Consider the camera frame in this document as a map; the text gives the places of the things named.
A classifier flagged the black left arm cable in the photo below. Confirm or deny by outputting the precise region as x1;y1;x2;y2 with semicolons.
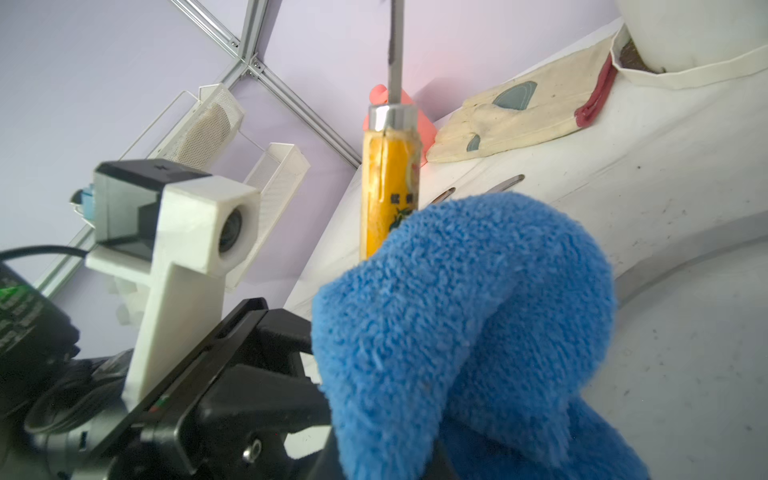
0;244;91;263

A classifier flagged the lower white mesh shelf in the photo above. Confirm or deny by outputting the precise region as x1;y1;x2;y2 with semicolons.
226;142;310;292

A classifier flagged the white mesh shelf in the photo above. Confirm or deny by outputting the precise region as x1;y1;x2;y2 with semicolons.
120;84;245;171
226;142;310;292

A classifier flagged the upper white mesh shelf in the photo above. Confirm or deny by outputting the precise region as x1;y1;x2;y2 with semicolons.
120;84;245;171

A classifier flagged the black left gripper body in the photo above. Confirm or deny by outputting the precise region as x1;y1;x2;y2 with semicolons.
77;299;330;479

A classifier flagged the potted green plant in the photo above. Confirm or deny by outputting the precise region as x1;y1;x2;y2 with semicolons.
611;0;767;90

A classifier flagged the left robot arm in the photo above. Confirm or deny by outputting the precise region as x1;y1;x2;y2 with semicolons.
1;267;343;479

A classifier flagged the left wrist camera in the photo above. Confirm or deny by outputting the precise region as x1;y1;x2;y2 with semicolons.
86;159;260;409

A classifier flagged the blue microfibre rag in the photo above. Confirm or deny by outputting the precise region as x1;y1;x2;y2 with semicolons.
312;193;649;479

